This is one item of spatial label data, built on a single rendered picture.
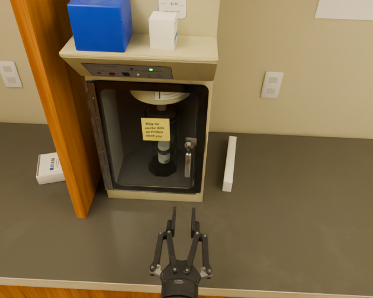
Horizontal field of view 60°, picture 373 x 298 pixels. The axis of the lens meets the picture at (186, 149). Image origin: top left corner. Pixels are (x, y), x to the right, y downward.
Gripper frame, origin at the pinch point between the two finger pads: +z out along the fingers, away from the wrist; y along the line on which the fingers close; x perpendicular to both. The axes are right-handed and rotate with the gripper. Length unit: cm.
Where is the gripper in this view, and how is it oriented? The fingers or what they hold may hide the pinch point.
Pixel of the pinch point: (183, 220)
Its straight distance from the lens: 81.0
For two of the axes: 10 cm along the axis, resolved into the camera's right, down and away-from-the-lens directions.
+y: -10.0, -0.6, 0.0
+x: -0.5, 7.7, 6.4
